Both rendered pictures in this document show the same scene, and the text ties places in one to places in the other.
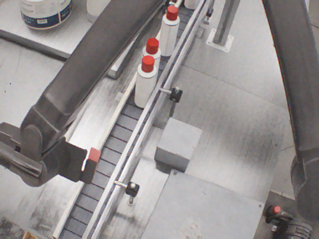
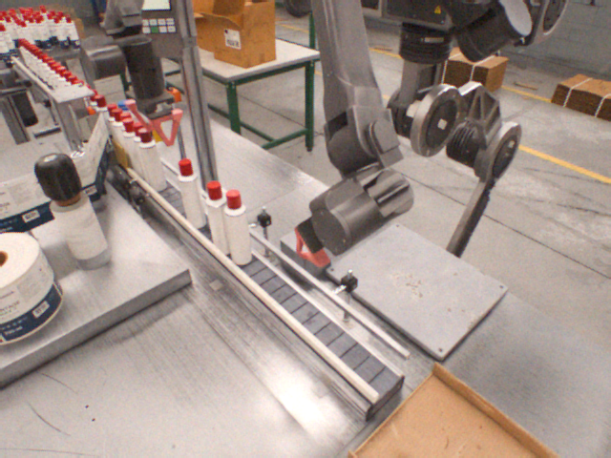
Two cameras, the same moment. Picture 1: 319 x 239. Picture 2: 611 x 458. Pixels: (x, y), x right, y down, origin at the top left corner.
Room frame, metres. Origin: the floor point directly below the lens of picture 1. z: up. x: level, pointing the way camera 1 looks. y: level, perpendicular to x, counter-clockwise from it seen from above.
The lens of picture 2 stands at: (0.02, 0.58, 1.60)
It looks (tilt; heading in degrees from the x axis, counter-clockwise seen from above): 39 degrees down; 306
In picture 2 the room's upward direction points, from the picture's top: straight up
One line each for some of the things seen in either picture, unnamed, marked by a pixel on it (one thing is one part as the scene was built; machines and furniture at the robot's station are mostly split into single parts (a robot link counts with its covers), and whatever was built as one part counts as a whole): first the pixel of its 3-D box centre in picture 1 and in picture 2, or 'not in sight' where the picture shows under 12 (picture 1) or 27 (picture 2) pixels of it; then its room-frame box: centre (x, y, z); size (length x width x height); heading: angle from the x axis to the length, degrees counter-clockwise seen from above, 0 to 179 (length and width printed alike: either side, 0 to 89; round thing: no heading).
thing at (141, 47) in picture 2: not in sight; (136, 54); (0.76, 0.12, 1.38); 0.07 x 0.06 x 0.07; 78
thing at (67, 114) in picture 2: not in sight; (85, 129); (1.38, 0.00, 1.01); 0.14 x 0.13 x 0.26; 168
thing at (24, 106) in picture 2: not in sight; (15, 98); (2.87, -0.29, 0.71); 0.15 x 0.12 x 0.34; 78
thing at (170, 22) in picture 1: (169, 31); (191, 195); (0.81, 0.03, 0.98); 0.05 x 0.05 x 0.20
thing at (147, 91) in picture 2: not in sight; (147, 85); (0.76, 0.11, 1.32); 0.10 x 0.07 x 0.07; 168
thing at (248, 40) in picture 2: not in sight; (243, 30); (2.04, -1.49, 0.97); 0.51 x 0.39 x 0.37; 83
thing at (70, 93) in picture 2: not in sight; (71, 93); (1.38, 0.00, 1.14); 0.14 x 0.11 x 0.01; 168
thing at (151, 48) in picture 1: (149, 64); (220, 218); (0.67, 0.06, 0.98); 0.05 x 0.05 x 0.20
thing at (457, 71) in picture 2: not in sight; (469, 71); (1.26, -4.20, 0.16); 0.65 x 0.54 x 0.32; 172
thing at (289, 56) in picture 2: not in sight; (201, 81); (2.86, -1.75, 0.39); 2.20 x 0.80 x 0.78; 168
